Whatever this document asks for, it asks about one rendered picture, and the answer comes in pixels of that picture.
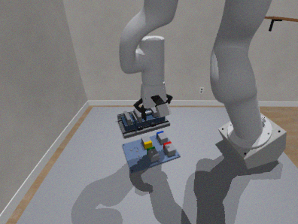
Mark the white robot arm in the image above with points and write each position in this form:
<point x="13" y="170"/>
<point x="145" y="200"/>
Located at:
<point x="231" y="75"/>

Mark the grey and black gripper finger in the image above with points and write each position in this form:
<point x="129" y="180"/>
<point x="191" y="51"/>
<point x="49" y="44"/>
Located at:
<point x="169" y="98"/>
<point x="141" y="109"/>

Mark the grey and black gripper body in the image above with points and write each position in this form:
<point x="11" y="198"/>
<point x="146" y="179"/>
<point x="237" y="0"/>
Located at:
<point x="147" y="91"/>

